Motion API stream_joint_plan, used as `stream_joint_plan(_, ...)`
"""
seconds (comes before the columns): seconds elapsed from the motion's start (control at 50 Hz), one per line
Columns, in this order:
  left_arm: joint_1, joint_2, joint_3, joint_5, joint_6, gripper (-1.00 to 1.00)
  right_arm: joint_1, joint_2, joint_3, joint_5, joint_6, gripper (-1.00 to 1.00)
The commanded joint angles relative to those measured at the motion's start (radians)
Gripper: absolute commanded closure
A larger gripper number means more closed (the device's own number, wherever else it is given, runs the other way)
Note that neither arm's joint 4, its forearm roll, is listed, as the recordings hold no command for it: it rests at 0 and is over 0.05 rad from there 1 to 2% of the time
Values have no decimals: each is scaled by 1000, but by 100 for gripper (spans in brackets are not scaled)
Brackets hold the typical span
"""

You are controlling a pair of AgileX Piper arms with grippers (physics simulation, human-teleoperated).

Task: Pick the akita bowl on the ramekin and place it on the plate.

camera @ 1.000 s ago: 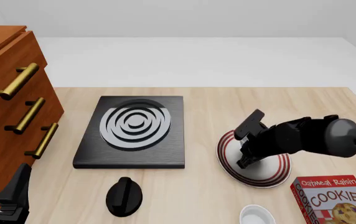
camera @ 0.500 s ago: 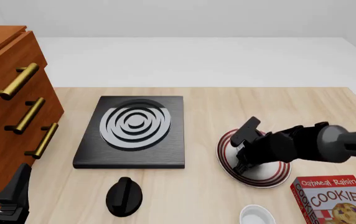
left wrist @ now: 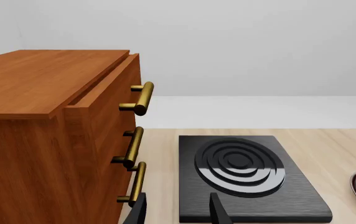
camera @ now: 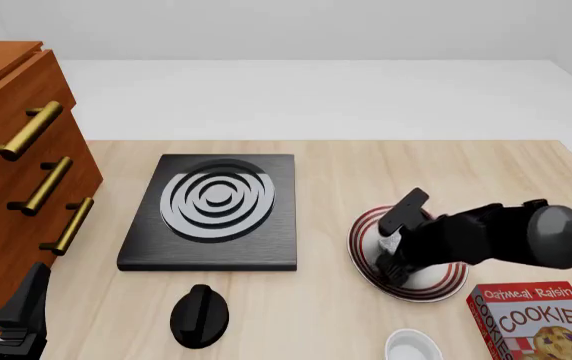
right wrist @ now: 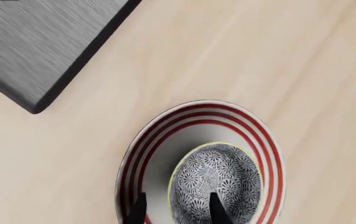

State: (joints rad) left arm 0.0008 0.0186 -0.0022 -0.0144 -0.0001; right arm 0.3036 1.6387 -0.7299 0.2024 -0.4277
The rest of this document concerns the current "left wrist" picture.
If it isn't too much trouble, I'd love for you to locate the flat black stove plate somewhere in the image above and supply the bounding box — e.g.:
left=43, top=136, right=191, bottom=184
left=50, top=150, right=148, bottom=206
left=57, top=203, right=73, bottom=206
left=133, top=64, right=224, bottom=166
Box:
left=178, top=134, right=334, bottom=224

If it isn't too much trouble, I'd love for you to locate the wooden cabinet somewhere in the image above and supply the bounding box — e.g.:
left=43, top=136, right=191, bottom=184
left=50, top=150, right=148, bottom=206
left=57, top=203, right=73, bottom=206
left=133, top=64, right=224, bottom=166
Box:
left=0, top=49, right=143, bottom=224

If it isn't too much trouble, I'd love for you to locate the wooden cabinet drawer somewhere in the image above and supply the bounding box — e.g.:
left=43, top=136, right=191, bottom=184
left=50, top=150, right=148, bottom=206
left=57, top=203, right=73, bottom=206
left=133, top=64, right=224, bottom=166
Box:
left=63, top=53, right=143, bottom=224

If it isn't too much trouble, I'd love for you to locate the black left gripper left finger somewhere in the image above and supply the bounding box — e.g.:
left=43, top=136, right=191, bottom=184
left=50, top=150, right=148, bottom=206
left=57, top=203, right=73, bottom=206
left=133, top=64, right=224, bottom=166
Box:
left=123, top=192, right=148, bottom=224

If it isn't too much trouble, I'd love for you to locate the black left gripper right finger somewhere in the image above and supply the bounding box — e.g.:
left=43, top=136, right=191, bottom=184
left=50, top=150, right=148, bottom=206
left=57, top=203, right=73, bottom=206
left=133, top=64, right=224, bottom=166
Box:
left=208, top=192, right=238, bottom=224

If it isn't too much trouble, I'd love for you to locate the brass drawer handle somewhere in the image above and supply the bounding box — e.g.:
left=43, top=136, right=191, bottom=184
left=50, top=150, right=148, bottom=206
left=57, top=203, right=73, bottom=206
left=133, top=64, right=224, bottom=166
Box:
left=116, top=161, right=148, bottom=208
left=118, top=81, right=155, bottom=117
left=110, top=126, right=145, bottom=169

